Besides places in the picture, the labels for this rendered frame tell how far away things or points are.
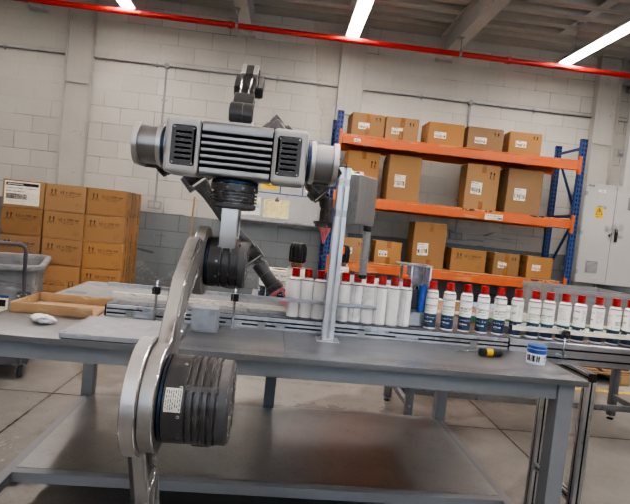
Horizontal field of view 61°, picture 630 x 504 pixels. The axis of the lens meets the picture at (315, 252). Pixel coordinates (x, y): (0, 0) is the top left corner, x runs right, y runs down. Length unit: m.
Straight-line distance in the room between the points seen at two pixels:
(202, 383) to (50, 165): 6.18
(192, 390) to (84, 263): 4.38
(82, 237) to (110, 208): 0.37
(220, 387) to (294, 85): 5.87
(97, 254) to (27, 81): 2.75
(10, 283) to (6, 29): 4.19
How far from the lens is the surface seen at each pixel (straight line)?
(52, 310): 2.23
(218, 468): 2.43
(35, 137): 7.26
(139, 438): 1.13
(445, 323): 2.32
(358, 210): 2.04
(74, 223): 5.43
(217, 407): 1.10
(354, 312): 2.22
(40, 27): 7.50
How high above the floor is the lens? 1.27
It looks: 3 degrees down
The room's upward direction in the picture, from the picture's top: 6 degrees clockwise
